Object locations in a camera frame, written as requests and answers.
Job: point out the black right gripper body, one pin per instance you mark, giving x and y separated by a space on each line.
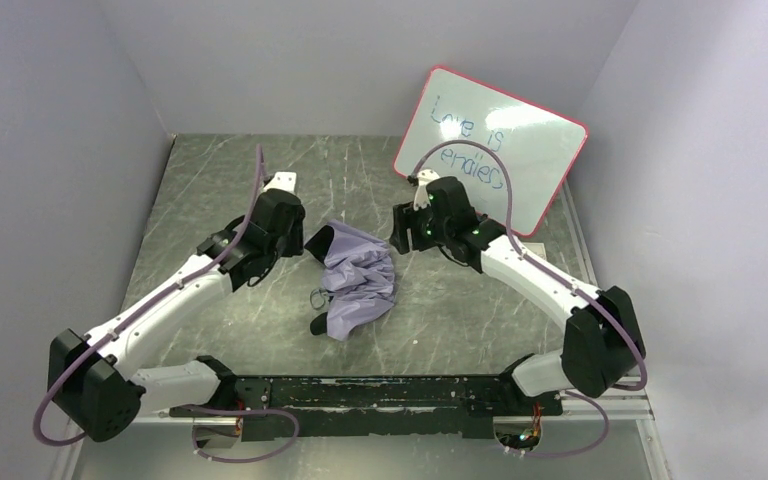
401 231

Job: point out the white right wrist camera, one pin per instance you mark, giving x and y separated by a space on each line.
422 198

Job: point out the white paper box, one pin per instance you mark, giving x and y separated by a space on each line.
538 249

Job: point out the red framed whiteboard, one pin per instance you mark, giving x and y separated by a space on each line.
511 155

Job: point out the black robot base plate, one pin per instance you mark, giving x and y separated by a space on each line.
340 406

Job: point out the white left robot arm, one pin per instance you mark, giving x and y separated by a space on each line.
98 380

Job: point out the lilac and black folding umbrella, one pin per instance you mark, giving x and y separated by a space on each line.
358 278

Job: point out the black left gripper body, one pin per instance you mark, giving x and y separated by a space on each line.
294 229

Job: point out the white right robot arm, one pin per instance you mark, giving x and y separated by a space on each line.
601 338

